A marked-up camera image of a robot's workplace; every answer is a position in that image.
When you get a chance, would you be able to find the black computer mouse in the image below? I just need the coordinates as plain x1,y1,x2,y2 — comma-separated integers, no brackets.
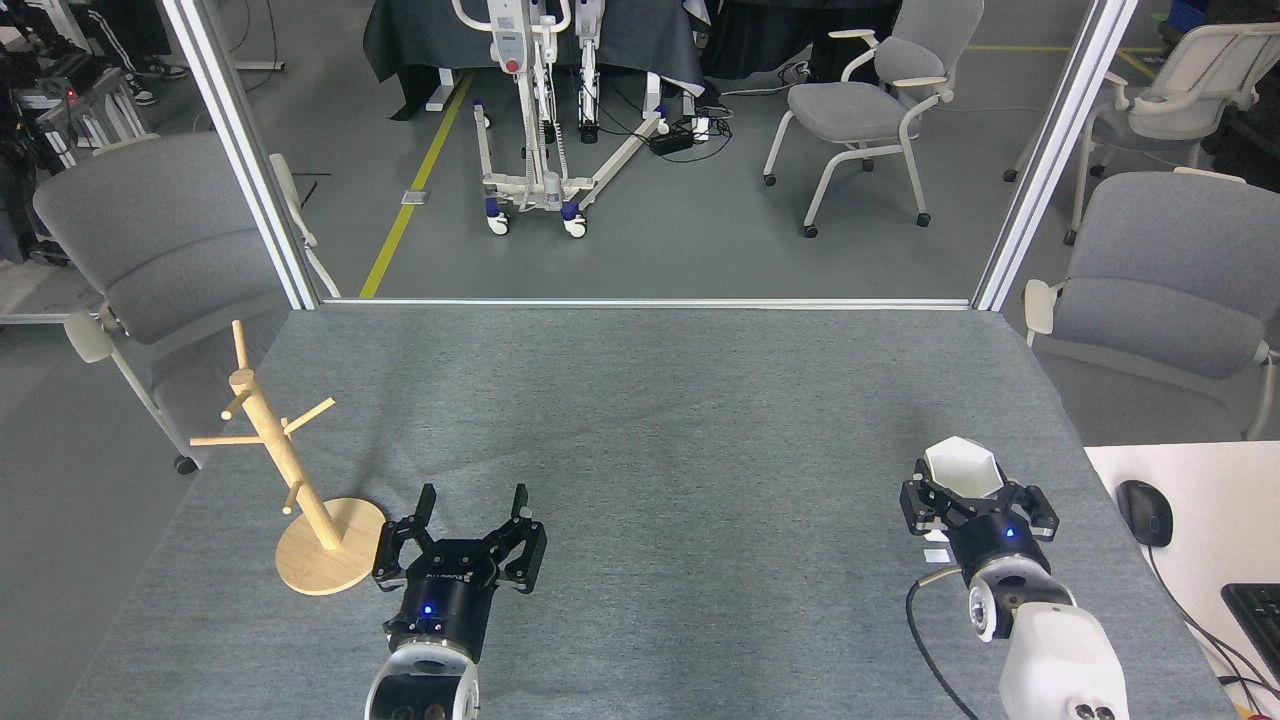
1115,479,1175,549

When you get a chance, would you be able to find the white stand on wheels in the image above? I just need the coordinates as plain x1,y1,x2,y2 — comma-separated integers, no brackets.
450,0,672,240

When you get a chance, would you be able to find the person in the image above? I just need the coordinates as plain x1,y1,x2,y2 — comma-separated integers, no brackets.
80,0,191,107

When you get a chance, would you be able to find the white hexagonal cup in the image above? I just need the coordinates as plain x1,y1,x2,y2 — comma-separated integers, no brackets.
921,436,1005,502

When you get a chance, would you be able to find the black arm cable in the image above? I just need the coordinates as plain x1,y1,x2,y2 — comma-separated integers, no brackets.
904,567,983,720

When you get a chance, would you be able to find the grey chair with white frame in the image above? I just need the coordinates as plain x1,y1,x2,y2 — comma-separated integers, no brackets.
32,132,342,477
1002,21,1280,247
1022,167,1280,442
761,0,987,240

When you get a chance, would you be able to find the black table cloth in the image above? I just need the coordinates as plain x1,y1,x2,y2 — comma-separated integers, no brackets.
361,0,707,122

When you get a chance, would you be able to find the silver frame post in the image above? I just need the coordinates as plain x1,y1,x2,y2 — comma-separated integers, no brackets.
972,0,1141,312
160,0,321,311

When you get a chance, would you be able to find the black keyboard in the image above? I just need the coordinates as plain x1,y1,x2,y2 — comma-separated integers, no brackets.
1220,582,1280,683

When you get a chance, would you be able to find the white desk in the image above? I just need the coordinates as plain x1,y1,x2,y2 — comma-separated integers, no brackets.
1084,440,1280,720

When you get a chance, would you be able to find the dark equipment rack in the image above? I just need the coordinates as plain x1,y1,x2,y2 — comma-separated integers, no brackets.
0,0,153,267

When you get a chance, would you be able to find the black mouse cable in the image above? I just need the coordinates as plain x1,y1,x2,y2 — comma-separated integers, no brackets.
1144,545,1280,703

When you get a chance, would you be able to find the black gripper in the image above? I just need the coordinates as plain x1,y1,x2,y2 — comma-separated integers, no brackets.
371,483,549,665
899,458,1062,583

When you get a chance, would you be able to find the wooden cup rack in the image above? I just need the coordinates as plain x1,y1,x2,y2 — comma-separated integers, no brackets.
190,320,390,598

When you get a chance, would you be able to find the silver frame crossbar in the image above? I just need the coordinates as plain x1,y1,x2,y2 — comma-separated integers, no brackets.
320,296,977,312

